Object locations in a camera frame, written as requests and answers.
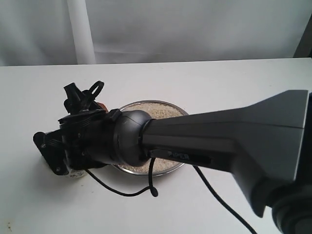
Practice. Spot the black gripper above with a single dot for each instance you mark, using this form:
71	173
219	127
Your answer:
86	140

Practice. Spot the brown wooden cup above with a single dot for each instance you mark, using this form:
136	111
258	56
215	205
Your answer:
102	106

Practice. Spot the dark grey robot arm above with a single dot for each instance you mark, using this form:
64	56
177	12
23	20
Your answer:
267	147

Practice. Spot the white ceramic rice bowl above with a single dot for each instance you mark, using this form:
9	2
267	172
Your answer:
75	173

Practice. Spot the round steel rice tray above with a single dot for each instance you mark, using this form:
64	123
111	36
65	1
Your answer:
157	110

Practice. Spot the white backdrop curtain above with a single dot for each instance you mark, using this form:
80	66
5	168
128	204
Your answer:
39	32

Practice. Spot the white vertical pole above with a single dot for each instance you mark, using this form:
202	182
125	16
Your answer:
81	32

